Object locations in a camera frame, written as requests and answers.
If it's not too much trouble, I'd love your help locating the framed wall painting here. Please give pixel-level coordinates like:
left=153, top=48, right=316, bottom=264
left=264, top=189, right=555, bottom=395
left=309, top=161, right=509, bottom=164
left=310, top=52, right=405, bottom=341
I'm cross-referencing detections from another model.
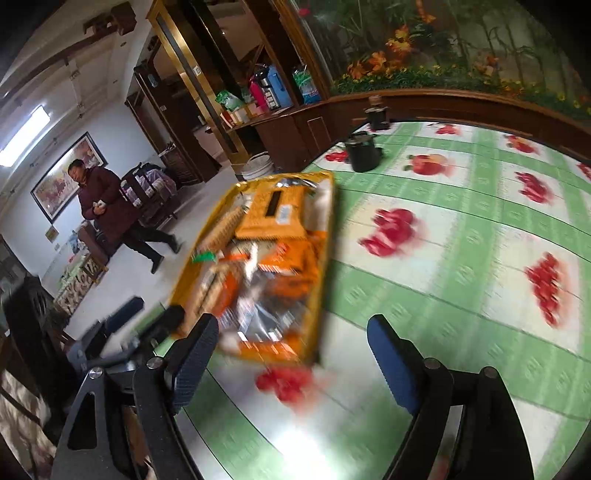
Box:
left=31, top=132, right=107, bottom=224

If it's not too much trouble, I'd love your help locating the black cylindrical motor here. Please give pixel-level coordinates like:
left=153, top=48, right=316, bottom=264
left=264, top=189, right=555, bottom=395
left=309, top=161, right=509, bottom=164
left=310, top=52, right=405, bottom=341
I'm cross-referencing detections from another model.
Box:
left=345, top=131, right=382, bottom=173

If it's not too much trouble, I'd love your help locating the white box with yellow tape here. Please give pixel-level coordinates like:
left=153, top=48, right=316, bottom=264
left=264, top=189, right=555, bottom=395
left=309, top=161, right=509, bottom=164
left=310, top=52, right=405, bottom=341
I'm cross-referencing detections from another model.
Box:
left=169, top=171, right=335, bottom=364

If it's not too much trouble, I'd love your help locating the wooden chair with cloth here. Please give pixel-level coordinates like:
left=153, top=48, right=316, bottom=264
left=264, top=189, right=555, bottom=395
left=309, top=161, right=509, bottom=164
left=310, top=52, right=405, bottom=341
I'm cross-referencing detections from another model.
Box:
left=120, top=163, right=181, bottom=228

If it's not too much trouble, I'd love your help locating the white plastic bucket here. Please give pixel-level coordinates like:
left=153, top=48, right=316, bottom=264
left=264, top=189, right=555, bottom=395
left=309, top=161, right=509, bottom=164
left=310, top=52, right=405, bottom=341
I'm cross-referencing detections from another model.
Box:
left=240, top=151, right=274, bottom=181

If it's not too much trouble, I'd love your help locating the flower mural panel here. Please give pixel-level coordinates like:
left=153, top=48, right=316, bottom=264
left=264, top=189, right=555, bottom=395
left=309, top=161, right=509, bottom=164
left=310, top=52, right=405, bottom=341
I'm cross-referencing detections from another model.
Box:
left=290, top=0, right=590, bottom=122

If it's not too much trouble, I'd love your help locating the orange snack packet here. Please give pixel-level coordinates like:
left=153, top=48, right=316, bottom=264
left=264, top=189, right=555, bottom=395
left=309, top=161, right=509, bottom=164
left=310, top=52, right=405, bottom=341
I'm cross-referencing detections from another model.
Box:
left=235, top=185, right=315, bottom=240

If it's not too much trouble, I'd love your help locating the cracker pack green wrapper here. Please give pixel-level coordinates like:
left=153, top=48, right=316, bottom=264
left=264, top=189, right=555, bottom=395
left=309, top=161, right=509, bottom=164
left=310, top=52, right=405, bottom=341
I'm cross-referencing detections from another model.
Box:
left=191, top=206, right=245, bottom=263

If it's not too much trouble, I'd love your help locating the green fruit pattern tablecloth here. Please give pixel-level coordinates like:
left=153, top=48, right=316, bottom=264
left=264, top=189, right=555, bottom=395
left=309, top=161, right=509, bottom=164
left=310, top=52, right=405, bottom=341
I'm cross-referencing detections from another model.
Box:
left=178, top=122, right=590, bottom=479

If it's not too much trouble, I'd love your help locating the small black jar with cork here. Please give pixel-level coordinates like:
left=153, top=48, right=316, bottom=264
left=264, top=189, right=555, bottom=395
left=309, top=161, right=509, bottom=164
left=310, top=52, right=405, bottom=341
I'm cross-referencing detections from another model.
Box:
left=363, top=95, right=391, bottom=131

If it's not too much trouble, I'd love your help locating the blue thermos jug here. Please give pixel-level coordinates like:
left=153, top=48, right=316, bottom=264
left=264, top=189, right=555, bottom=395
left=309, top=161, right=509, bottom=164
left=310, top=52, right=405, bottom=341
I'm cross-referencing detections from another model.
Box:
left=266, top=65, right=293, bottom=108

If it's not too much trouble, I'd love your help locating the person in dark red jacket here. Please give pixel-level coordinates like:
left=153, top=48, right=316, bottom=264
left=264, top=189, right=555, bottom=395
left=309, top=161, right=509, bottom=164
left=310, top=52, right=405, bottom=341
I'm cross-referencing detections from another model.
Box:
left=67, top=159, right=181, bottom=274

